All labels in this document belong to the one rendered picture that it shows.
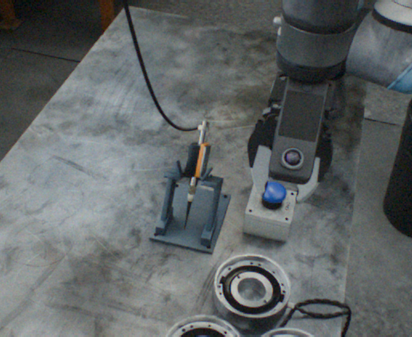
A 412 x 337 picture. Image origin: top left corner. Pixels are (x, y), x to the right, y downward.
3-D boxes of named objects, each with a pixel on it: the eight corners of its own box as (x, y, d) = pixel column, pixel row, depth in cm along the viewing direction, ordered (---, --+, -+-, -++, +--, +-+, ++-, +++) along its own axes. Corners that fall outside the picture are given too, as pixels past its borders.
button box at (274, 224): (286, 243, 90) (291, 221, 87) (242, 232, 91) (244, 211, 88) (294, 206, 96) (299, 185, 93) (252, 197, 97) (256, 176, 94)
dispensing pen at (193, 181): (172, 229, 87) (192, 119, 84) (178, 224, 91) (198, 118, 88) (186, 233, 87) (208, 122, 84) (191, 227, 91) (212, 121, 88)
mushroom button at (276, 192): (280, 223, 90) (284, 200, 87) (255, 217, 91) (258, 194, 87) (284, 205, 93) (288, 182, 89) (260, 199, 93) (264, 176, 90)
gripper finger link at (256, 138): (276, 168, 74) (300, 117, 68) (274, 177, 72) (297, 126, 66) (242, 156, 74) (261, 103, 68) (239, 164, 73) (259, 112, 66)
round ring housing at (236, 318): (202, 320, 79) (203, 303, 77) (224, 262, 87) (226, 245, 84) (277, 344, 77) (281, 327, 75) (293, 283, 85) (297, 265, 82)
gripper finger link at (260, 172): (269, 172, 80) (292, 123, 74) (261, 201, 76) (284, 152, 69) (248, 164, 80) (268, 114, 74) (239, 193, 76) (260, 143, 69)
